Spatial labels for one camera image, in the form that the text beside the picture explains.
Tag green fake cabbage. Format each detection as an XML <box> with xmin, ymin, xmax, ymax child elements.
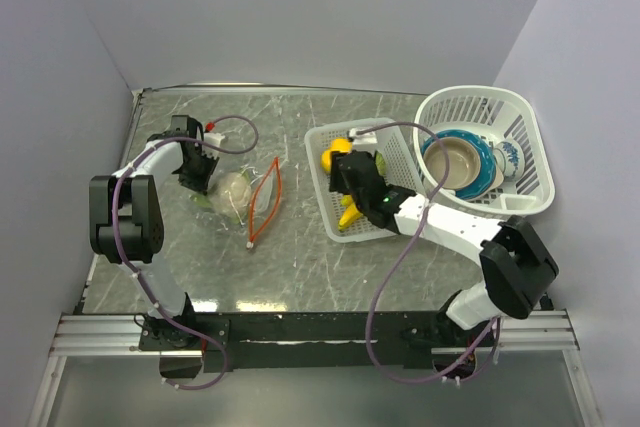
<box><xmin>374</xmin><ymin>151</ymin><xmax>386</xmax><ymax>177</ymax></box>

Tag yellow fake mango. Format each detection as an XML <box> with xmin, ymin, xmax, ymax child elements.
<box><xmin>321</xmin><ymin>138</ymin><xmax>352</xmax><ymax>174</ymax></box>

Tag yellow fake banana bunch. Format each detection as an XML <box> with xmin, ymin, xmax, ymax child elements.
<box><xmin>338</xmin><ymin>195</ymin><xmax>363</xmax><ymax>232</ymax></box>

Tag white fake cauliflower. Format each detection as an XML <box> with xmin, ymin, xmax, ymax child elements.
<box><xmin>191</xmin><ymin>172</ymin><xmax>252</xmax><ymax>225</ymax></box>

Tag clear zip top bag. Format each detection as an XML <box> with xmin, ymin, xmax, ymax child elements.
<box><xmin>191</xmin><ymin>156</ymin><xmax>283</xmax><ymax>250</ymax></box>

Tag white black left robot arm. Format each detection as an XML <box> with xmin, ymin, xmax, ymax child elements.
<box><xmin>89</xmin><ymin>115</ymin><xmax>218</xmax><ymax>349</ymax></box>

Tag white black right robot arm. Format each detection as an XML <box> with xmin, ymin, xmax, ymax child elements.
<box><xmin>329</xmin><ymin>151</ymin><xmax>559</xmax><ymax>346</ymax></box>

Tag white rectangular perforated basket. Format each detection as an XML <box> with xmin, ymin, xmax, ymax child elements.
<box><xmin>304</xmin><ymin>118</ymin><xmax>426</xmax><ymax>243</ymax></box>

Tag blue rimmed beige bowl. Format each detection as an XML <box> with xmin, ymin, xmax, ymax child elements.
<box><xmin>421</xmin><ymin>129</ymin><xmax>504</xmax><ymax>201</ymax></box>

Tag white round slotted basket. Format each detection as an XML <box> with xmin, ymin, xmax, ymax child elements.
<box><xmin>415</xmin><ymin>85</ymin><xmax>555</xmax><ymax>219</ymax></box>

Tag blue white porcelain vase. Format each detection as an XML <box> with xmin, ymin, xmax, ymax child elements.
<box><xmin>493</xmin><ymin>139</ymin><xmax>525</xmax><ymax>182</ymax></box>

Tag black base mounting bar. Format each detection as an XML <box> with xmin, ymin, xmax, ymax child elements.
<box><xmin>139</xmin><ymin>311</ymin><xmax>494</xmax><ymax>373</ymax></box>

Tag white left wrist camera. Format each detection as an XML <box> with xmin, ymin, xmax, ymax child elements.
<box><xmin>204</xmin><ymin>131</ymin><xmax>226</xmax><ymax>148</ymax></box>

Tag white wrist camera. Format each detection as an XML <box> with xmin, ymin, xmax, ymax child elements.
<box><xmin>204</xmin><ymin>131</ymin><xmax>226</xmax><ymax>148</ymax></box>
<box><xmin>348</xmin><ymin>128</ymin><xmax>377</xmax><ymax>145</ymax></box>

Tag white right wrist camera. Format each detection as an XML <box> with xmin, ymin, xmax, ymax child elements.
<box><xmin>348</xmin><ymin>128</ymin><xmax>377</xmax><ymax>145</ymax></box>

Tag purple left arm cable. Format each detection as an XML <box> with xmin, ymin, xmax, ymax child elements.
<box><xmin>111</xmin><ymin>115</ymin><xmax>259</xmax><ymax>392</ymax></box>

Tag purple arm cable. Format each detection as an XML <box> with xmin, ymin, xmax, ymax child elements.
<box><xmin>111</xmin><ymin>115</ymin><xmax>259</xmax><ymax>392</ymax></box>
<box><xmin>349</xmin><ymin>121</ymin><xmax>502</xmax><ymax>386</ymax></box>

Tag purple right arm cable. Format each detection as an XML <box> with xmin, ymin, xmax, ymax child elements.
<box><xmin>349</xmin><ymin>121</ymin><xmax>502</xmax><ymax>386</ymax></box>

